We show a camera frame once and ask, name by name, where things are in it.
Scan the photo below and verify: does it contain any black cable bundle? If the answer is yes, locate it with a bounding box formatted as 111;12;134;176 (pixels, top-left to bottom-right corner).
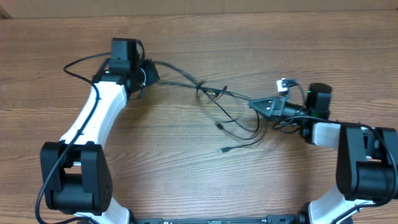
152;60;268;154

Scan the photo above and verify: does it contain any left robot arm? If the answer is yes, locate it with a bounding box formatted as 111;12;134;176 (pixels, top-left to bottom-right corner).
35;38;160;223

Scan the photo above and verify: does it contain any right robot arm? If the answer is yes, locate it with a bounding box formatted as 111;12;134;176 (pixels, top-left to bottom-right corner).
249;80;397;223

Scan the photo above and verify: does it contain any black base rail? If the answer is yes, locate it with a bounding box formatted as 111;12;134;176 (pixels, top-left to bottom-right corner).
130;215;300;224

